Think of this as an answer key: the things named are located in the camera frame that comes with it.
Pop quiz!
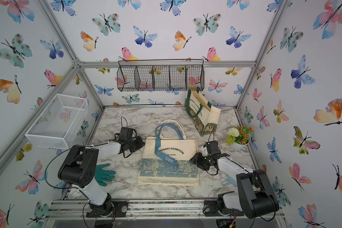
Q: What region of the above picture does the starry night canvas tote bag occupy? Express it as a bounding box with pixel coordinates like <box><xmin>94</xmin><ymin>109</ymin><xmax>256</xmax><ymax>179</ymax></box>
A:
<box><xmin>137</xmin><ymin>119</ymin><xmax>200</xmax><ymax>187</ymax></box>

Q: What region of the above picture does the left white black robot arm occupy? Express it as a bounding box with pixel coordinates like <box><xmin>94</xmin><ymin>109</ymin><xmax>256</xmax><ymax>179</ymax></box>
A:
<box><xmin>58</xmin><ymin>127</ymin><xmax>145</xmax><ymax>219</ymax></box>

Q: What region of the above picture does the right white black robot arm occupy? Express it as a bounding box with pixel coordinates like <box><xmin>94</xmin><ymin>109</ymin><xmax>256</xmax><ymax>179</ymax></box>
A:
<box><xmin>190</xmin><ymin>141</ymin><xmax>279</xmax><ymax>219</ymax></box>

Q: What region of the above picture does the potted artificial flower plant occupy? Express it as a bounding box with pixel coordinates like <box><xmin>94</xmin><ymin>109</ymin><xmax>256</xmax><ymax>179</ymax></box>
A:
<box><xmin>226</xmin><ymin>126</ymin><xmax>254</xmax><ymax>150</ymax></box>

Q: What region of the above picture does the green rubber glove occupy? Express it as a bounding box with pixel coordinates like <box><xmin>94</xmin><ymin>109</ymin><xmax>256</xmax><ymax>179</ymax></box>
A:
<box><xmin>95</xmin><ymin>163</ymin><xmax>116</xmax><ymax>187</ymax></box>

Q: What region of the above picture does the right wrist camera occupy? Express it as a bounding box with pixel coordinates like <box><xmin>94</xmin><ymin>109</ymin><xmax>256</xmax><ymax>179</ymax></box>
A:
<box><xmin>201</xmin><ymin>144</ymin><xmax>209</xmax><ymax>157</ymax></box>

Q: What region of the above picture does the green handled canvas tote bag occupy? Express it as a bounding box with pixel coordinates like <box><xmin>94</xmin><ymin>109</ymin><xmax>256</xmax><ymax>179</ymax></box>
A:
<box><xmin>185</xmin><ymin>88</ymin><xmax>221</xmax><ymax>136</ymax></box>

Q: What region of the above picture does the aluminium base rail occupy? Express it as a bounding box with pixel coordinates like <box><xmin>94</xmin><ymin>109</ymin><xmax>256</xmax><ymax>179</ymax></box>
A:
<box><xmin>45</xmin><ymin>199</ymin><xmax>286</xmax><ymax>220</ymax></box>

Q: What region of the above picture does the black wire wall basket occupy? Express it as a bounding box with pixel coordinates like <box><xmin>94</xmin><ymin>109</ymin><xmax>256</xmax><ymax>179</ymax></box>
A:
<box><xmin>116</xmin><ymin>59</ymin><xmax>205</xmax><ymax>93</ymax></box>

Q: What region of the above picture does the white mesh wall basket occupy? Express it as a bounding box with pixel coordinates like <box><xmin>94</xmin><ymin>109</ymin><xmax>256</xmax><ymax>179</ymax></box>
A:
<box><xmin>25</xmin><ymin>94</ymin><xmax>88</xmax><ymax>150</ymax></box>

